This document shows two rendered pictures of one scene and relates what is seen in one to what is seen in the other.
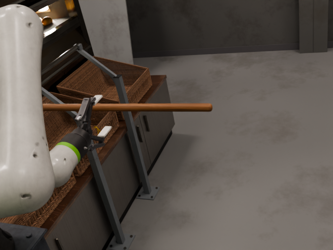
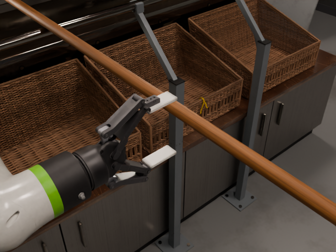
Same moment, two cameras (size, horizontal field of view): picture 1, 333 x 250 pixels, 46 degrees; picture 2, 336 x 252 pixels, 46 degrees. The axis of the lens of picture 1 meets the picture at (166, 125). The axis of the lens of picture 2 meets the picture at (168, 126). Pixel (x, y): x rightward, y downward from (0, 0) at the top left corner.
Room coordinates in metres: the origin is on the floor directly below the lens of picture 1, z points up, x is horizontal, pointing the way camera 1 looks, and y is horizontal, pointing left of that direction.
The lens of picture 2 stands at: (0.76, -0.04, 1.69)
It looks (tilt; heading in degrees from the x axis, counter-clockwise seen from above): 38 degrees down; 25
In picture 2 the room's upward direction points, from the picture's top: straight up
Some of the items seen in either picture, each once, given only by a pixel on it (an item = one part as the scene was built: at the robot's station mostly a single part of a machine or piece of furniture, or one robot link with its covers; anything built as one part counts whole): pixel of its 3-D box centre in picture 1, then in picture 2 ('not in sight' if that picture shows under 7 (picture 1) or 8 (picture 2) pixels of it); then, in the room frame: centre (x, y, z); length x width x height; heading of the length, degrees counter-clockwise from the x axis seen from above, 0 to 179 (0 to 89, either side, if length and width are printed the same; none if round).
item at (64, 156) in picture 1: (54, 166); (6, 207); (1.04, 0.37, 1.20); 0.14 x 0.13 x 0.11; 156
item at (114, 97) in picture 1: (107, 85); (253, 42); (2.76, 0.37, 0.72); 0.56 x 0.49 x 0.28; 154
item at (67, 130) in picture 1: (63, 130); (164, 81); (2.19, 0.64, 0.72); 0.56 x 0.49 x 0.28; 156
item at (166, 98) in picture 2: (94, 100); (158, 102); (1.31, 0.24, 1.27); 0.07 x 0.03 x 0.01; 156
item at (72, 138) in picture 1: (71, 148); (64, 179); (1.13, 0.32, 1.20); 0.12 x 0.06 x 0.09; 66
